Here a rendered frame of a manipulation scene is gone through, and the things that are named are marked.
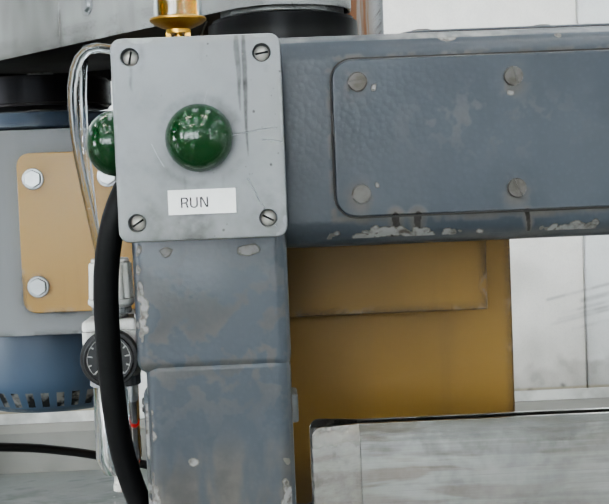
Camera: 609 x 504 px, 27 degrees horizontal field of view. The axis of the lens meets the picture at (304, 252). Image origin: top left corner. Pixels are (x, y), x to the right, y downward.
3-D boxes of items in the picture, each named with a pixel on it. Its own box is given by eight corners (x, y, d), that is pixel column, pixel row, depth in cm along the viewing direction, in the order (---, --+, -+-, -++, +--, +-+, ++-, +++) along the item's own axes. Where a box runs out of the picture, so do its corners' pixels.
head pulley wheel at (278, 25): (205, 57, 71) (204, 13, 71) (212, 72, 80) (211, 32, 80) (364, 51, 71) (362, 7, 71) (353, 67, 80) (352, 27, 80)
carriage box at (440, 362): (178, 519, 91) (158, 83, 89) (202, 429, 124) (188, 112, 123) (518, 503, 91) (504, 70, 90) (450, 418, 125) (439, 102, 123)
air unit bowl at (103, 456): (94, 480, 82) (89, 387, 81) (100, 470, 85) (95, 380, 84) (140, 478, 82) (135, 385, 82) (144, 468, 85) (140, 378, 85)
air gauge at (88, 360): (80, 389, 80) (77, 332, 80) (84, 385, 82) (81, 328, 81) (138, 386, 80) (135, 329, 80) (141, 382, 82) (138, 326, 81)
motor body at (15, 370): (-53, 422, 102) (-70, 114, 101) (-12, 391, 117) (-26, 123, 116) (134, 413, 102) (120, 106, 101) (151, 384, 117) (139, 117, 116)
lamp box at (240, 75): (119, 243, 55) (109, 38, 55) (130, 239, 60) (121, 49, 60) (288, 236, 56) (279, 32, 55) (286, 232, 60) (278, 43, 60)
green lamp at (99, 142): (82, 177, 56) (79, 109, 56) (91, 177, 59) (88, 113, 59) (139, 174, 56) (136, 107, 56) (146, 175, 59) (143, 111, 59)
